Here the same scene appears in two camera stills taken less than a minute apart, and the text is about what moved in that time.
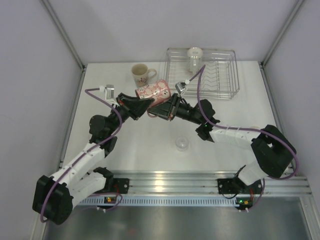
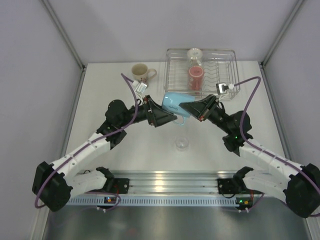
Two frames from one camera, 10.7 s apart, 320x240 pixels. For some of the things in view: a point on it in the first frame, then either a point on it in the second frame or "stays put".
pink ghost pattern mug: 159,90 -> 196,74
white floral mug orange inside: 195,55 stays put
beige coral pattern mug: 140,72 stays put
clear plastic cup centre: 182,143 stays put
